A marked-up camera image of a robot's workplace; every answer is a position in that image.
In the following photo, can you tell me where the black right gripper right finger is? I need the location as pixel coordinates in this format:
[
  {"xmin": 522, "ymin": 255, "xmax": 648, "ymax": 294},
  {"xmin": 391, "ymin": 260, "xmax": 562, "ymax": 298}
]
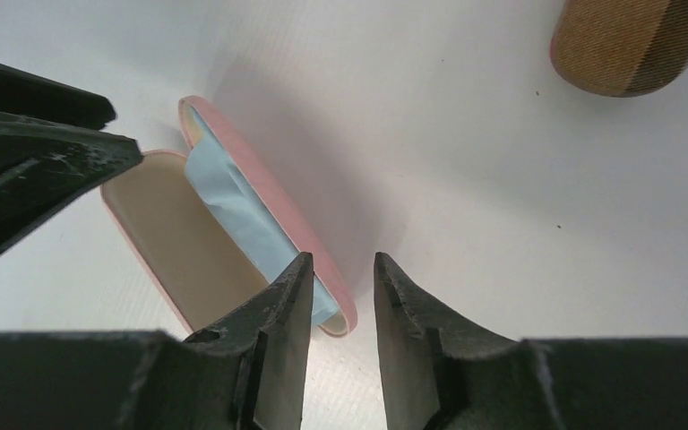
[{"xmin": 374, "ymin": 253, "xmax": 688, "ymax": 429}]

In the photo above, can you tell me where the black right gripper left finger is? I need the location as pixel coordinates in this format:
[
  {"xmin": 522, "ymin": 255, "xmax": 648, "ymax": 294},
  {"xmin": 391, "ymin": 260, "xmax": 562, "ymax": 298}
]
[{"xmin": 0, "ymin": 253, "xmax": 314, "ymax": 429}]

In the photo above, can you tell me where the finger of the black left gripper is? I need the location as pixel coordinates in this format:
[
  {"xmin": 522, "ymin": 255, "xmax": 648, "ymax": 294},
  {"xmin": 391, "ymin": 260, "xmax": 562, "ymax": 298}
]
[
  {"xmin": 0, "ymin": 112, "xmax": 143, "ymax": 256},
  {"xmin": 0, "ymin": 64, "xmax": 116, "ymax": 130}
]

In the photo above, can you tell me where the pink glasses case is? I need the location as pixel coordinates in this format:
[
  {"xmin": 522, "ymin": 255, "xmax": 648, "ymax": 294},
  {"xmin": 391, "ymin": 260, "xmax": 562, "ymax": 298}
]
[{"xmin": 100, "ymin": 96, "xmax": 357, "ymax": 337}]

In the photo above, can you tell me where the light blue cloth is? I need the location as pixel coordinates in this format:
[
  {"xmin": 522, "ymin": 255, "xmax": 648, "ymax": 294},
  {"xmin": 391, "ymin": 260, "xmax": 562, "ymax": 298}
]
[{"xmin": 178, "ymin": 96, "xmax": 357, "ymax": 337}]

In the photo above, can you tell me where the brown glasses case red stripe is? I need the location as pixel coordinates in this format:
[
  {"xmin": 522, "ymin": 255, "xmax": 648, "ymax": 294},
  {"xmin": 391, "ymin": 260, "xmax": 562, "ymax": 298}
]
[{"xmin": 549, "ymin": 0, "xmax": 688, "ymax": 98}]

